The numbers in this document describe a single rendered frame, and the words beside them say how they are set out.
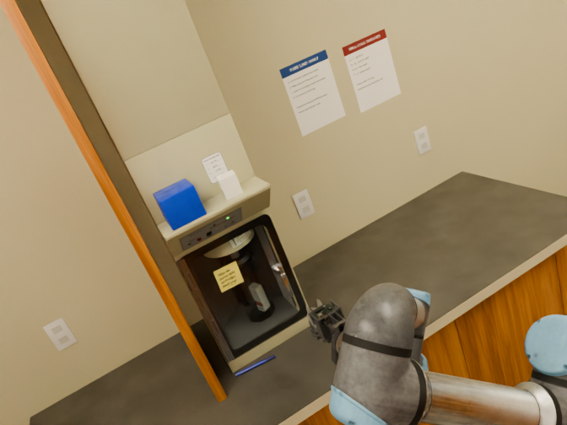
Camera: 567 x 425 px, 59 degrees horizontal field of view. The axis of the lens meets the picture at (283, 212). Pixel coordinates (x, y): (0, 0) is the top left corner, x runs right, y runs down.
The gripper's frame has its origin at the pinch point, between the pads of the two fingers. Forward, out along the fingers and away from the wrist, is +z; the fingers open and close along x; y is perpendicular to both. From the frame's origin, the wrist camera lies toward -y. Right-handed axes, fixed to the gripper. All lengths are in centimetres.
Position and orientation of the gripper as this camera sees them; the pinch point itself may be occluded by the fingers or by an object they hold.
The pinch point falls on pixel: (312, 313)
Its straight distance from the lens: 143.9
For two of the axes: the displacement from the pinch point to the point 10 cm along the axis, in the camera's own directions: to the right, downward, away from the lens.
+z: -4.1, -2.5, 8.8
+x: -8.5, 4.5, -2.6
